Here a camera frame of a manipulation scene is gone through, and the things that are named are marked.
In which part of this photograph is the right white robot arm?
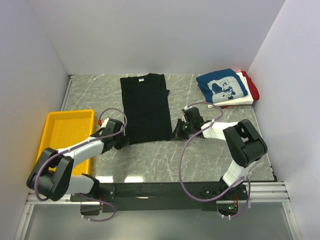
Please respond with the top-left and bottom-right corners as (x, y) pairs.
(172, 107), (268, 202)

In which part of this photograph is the yellow plastic tray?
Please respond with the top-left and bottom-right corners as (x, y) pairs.
(35, 109), (95, 160)

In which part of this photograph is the aluminium rail frame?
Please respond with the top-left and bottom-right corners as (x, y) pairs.
(14, 182), (303, 240)

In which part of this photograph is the black base beam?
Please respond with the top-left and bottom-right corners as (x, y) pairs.
(70, 181), (248, 216)

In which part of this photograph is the folded red t-shirt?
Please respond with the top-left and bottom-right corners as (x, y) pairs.
(221, 71), (261, 110)

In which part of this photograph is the folded blue printed t-shirt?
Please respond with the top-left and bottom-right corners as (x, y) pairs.
(196, 68), (248, 104)

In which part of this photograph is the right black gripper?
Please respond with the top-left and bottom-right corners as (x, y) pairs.
(169, 119), (194, 141)

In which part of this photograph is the black t-shirt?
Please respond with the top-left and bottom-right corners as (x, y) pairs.
(120, 73), (172, 145)

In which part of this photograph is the folded white t-shirt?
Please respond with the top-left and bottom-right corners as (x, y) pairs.
(207, 71), (255, 109)

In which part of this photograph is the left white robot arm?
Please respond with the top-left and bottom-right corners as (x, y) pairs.
(26, 118), (128, 201)

